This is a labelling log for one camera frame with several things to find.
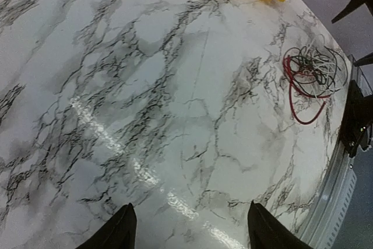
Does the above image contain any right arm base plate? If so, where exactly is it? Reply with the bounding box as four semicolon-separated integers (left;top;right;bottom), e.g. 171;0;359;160
340;80;372;158

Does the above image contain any long red cable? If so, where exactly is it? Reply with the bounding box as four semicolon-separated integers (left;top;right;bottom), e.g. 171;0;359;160
283;55;326;125

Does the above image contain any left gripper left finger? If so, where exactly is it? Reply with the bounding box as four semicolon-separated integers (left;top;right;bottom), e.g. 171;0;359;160
76;203;137;249

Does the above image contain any cable pile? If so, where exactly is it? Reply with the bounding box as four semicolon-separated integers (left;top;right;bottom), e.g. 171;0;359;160
284;34;349;98

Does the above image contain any aluminium front rail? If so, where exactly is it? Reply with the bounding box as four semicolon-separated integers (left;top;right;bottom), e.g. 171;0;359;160
297;53;373;249

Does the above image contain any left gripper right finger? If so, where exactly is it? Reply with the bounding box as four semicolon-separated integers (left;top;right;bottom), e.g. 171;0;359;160
247;201;312;249

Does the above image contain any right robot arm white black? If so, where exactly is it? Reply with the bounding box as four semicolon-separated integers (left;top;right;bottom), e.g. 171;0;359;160
332;0;372;66

